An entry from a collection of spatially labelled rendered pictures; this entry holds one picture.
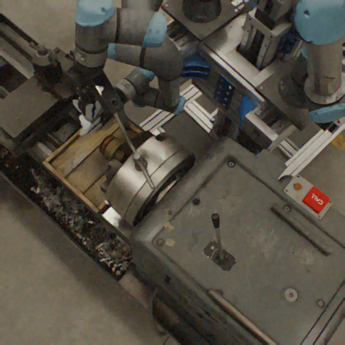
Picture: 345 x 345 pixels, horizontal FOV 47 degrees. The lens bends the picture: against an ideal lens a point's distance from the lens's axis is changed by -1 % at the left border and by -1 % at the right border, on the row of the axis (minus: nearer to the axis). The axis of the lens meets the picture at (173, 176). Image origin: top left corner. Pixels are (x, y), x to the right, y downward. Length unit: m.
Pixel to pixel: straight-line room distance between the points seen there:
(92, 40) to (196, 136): 1.58
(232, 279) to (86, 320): 1.38
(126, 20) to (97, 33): 0.07
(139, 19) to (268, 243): 0.67
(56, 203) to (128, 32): 1.14
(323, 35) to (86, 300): 1.87
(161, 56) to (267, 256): 0.63
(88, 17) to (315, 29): 0.47
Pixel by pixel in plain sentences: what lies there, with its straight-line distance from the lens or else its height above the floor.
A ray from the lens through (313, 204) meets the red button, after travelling 1.20.
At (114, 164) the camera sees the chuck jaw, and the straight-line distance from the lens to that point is 1.34.
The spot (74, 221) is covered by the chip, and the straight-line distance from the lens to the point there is 1.81.
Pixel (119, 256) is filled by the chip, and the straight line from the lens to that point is 1.77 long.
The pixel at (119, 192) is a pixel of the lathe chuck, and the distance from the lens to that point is 1.22.
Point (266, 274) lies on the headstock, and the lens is 1.12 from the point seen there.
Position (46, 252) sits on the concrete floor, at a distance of 2.44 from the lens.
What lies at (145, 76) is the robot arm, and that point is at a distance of 1.49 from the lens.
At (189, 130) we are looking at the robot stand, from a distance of 2.41.
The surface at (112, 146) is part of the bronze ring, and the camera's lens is 1.35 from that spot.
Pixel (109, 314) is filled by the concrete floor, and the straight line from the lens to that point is 2.34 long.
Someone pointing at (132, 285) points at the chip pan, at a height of 0.54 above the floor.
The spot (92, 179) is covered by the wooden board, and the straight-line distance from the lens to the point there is 1.56.
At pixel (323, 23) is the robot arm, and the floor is 1.71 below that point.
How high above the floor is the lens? 2.33
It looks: 68 degrees down
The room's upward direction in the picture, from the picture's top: 9 degrees clockwise
